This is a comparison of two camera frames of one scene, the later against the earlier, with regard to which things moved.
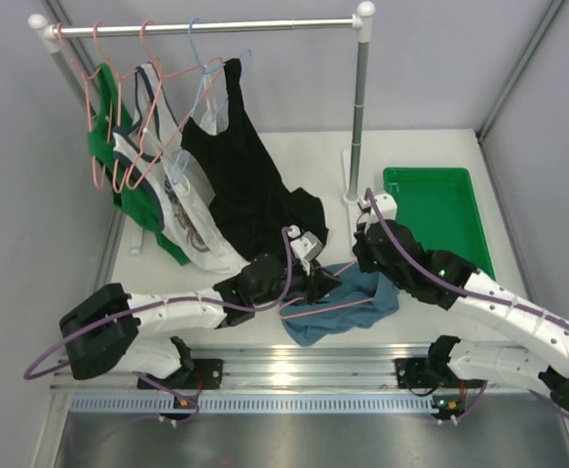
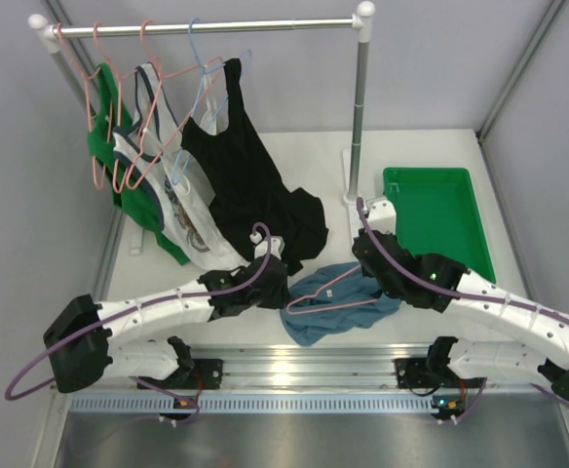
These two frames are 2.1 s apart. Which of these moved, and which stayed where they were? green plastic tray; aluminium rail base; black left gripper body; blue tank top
Moved: black left gripper body
Stayed: green plastic tray; blue tank top; aluminium rail base
